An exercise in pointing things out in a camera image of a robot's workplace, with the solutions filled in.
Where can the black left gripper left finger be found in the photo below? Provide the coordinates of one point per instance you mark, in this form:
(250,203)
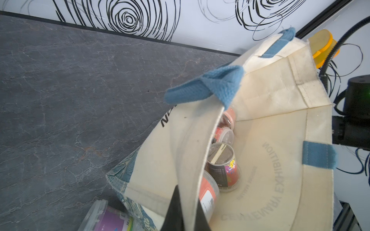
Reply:
(174,217)

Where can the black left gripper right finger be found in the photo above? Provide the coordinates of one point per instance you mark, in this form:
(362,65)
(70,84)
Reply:
(201,223)

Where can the orange barcode label jar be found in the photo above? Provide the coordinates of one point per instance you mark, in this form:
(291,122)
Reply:
(208,194)

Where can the dark label seed jar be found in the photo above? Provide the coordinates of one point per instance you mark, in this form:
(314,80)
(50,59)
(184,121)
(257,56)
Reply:
(222,166)

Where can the clear purple seed jar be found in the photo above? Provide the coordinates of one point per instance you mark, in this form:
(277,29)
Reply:
(102,217)

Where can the cream canvas tote bag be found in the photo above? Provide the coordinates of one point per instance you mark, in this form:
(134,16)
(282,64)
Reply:
(282,144)

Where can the yellow toast slice right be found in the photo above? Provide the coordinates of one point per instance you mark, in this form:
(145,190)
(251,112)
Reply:
(328,55)

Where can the yellow toast slice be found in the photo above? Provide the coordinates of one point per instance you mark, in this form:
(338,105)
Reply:
(321,43)
(328,55)

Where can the yellow toast slice left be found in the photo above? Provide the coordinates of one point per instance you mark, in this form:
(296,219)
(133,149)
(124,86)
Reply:
(321,43)

